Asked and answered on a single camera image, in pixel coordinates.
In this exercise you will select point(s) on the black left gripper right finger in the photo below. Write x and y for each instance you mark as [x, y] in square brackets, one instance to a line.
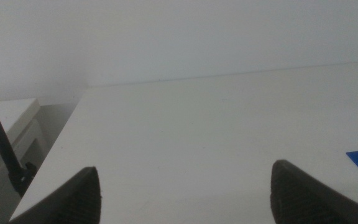
[297, 202]

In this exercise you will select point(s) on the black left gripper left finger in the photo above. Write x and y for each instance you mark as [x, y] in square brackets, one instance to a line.
[76, 199]

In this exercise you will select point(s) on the black table clamp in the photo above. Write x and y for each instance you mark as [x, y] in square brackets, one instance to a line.
[22, 180]

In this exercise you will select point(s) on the white side cabinet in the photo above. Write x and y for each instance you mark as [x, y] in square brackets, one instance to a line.
[2, 124]

